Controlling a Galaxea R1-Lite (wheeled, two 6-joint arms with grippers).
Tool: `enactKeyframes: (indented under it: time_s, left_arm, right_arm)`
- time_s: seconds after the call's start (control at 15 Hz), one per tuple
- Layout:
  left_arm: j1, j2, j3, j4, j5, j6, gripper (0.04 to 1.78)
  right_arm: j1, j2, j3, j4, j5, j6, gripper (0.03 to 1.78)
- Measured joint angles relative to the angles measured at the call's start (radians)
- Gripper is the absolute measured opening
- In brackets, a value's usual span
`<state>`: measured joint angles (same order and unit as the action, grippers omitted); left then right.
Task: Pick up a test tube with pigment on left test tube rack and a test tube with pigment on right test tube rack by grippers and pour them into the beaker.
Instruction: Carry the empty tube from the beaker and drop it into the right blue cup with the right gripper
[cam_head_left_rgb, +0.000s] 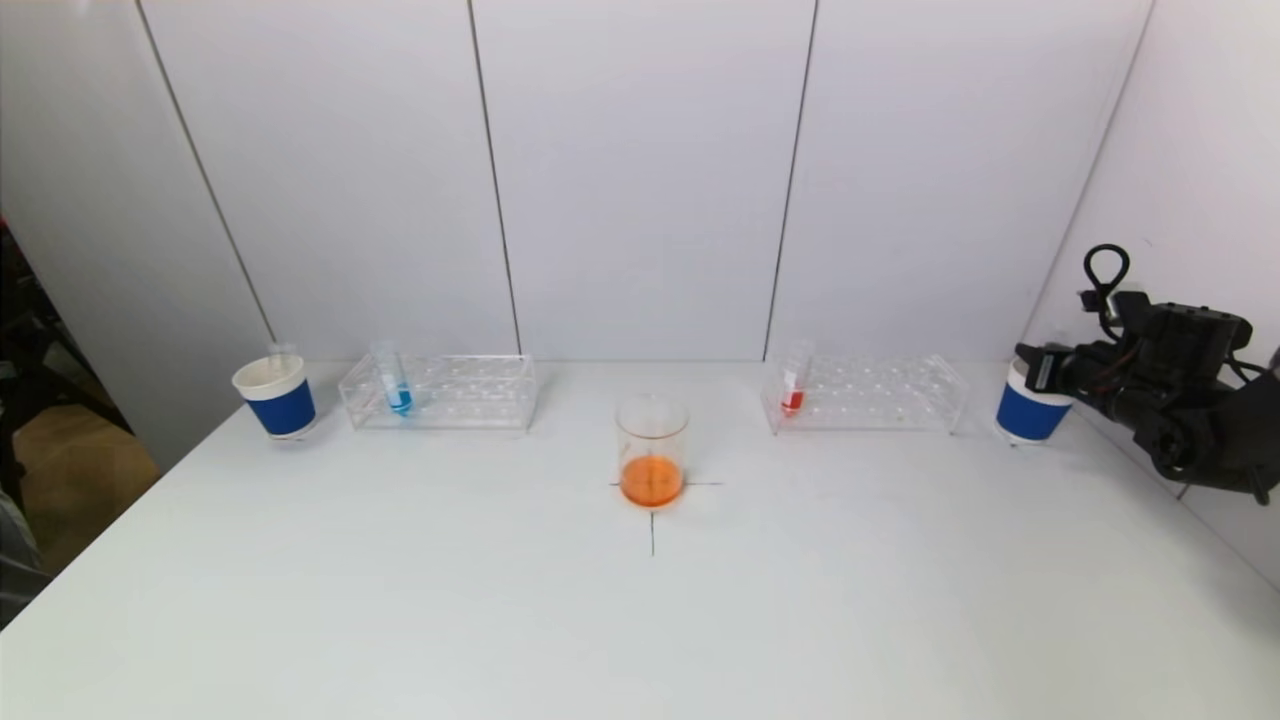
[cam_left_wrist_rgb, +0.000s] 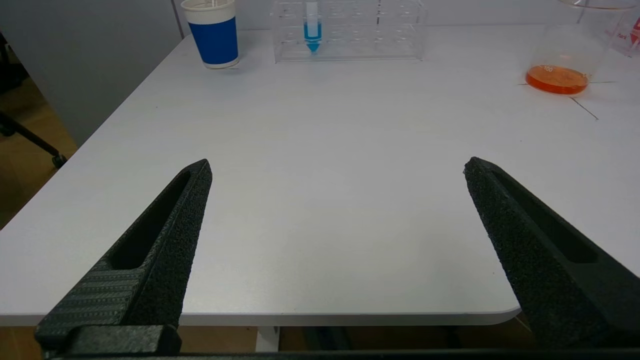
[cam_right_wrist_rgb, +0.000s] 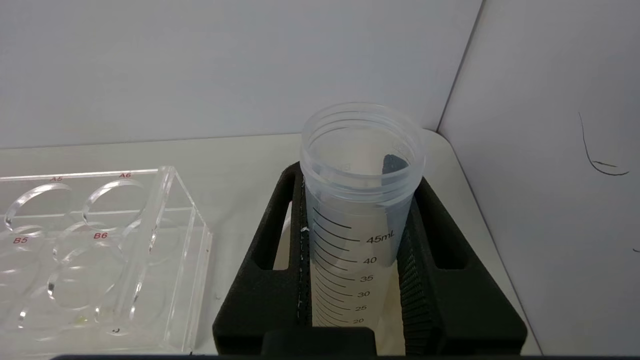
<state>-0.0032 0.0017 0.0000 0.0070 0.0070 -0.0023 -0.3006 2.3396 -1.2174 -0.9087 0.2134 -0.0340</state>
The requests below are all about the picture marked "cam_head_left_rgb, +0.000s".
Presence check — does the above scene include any clear acrylic test tube rack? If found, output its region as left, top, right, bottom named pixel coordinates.
left=338, top=354, right=541, bottom=433
left=760, top=352, right=969, bottom=437

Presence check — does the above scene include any clear glass beaker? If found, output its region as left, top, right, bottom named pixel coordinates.
left=615, top=393, right=690, bottom=509

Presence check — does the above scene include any white paper cup blue sleeve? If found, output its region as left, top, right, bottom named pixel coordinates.
left=232, top=355, right=318, bottom=442
left=995, top=357, right=1076, bottom=446

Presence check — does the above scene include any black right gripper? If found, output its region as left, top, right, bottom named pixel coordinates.
left=1014, top=342, right=1098, bottom=398

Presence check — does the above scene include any clear plastic wrap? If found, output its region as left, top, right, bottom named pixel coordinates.
left=0, top=480, right=51, bottom=629

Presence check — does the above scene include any test tube with blue pigment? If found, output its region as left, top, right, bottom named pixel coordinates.
left=374, top=341, right=416, bottom=419

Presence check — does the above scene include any test tube with red pigment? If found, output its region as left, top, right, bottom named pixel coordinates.
left=780, top=340, right=814, bottom=419

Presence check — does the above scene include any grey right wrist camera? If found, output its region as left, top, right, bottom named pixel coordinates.
left=1078, top=290, right=1149, bottom=343

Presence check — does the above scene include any thin black camera cable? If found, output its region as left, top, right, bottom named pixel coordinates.
left=1082, top=243, right=1132, bottom=316

